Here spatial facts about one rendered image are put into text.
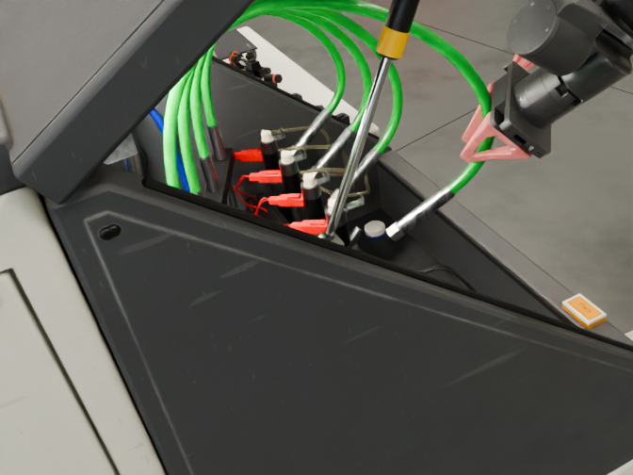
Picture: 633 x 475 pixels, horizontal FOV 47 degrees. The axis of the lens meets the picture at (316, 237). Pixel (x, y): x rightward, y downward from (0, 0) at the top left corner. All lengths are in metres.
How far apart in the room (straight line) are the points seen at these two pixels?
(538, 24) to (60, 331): 0.50
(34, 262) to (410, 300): 0.30
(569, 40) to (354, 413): 0.39
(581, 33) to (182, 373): 0.47
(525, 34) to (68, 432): 0.53
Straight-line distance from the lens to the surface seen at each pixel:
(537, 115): 0.81
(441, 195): 0.89
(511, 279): 1.12
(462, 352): 0.70
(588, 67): 0.78
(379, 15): 0.78
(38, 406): 0.55
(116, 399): 0.56
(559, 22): 0.73
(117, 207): 0.47
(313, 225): 1.00
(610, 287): 2.52
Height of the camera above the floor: 1.67
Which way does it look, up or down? 37 degrees down
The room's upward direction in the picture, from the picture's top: 11 degrees counter-clockwise
